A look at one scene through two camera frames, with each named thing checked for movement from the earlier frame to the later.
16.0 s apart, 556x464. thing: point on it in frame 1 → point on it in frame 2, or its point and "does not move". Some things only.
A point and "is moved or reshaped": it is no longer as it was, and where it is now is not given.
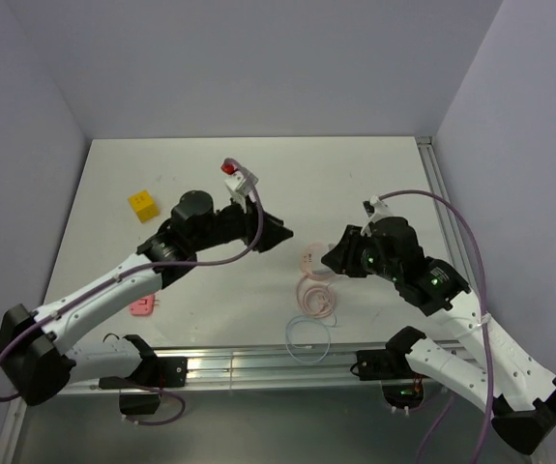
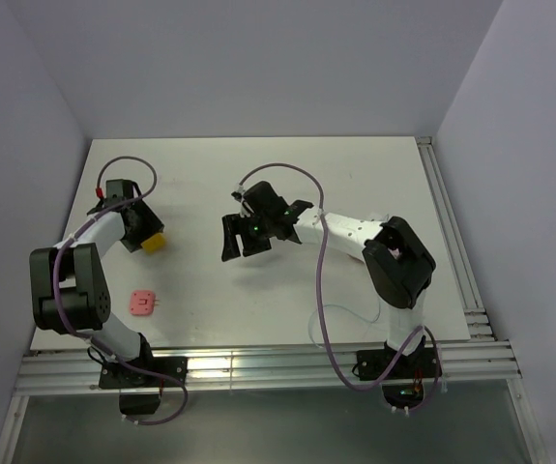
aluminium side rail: [450, 219] does not move
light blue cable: [327, 326] → [364, 321]
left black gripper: [274, 233] → [151, 225]
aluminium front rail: [277, 367] does not move
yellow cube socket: [143, 205] is moved or reshaped
